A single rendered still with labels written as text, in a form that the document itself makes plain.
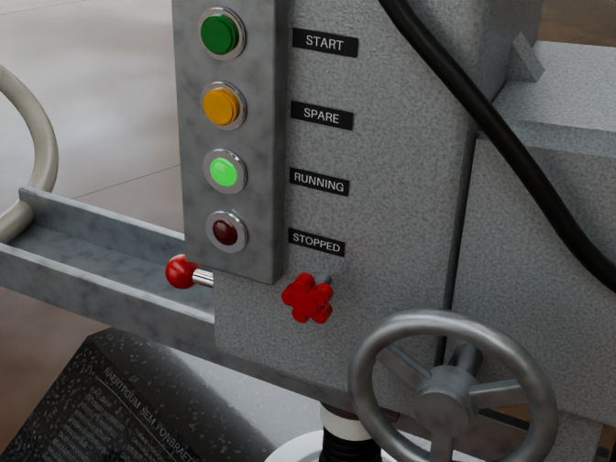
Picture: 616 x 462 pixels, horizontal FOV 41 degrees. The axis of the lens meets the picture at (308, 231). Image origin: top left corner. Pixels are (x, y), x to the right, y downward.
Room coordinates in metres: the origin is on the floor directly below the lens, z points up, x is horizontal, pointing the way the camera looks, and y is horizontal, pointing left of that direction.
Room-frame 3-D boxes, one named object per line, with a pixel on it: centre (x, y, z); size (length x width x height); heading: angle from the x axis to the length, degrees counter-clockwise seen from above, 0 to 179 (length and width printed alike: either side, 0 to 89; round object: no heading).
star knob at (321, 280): (0.51, -0.01, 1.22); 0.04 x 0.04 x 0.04; 66
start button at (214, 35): (0.53, 0.06, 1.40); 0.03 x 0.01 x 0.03; 66
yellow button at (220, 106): (0.53, 0.06, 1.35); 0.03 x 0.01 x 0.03; 66
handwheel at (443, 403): (0.47, -0.12, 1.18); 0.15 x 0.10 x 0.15; 66
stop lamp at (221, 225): (0.54, 0.06, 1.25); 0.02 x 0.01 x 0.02; 66
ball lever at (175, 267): (0.61, 0.09, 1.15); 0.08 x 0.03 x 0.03; 66
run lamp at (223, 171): (0.54, 0.06, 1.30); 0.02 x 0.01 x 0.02; 66
